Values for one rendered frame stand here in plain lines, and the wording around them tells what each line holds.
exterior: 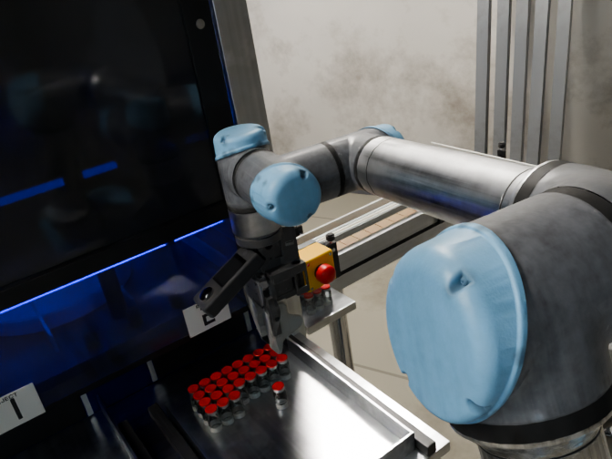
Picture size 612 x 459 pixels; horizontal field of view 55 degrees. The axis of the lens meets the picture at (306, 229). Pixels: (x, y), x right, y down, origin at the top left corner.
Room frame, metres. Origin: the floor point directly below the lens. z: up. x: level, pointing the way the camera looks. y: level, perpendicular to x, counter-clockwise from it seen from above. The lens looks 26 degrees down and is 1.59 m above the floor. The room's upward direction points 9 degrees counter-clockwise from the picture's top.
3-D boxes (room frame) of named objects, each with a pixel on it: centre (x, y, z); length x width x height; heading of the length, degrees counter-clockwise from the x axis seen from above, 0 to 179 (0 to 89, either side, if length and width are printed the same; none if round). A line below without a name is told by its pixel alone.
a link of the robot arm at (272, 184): (0.70, 0.01, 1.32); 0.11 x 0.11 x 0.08; 24
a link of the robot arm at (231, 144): (0.78, 0.07, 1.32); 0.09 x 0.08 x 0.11; 24
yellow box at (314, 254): (1.05, 0.00, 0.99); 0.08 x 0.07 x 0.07; 32
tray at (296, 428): (0.72, 0.09, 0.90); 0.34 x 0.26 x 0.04; 32
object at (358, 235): (1.32, -0.17, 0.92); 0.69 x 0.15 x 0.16; 122
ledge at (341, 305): (1.09, 0.01, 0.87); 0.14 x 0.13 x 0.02; 32
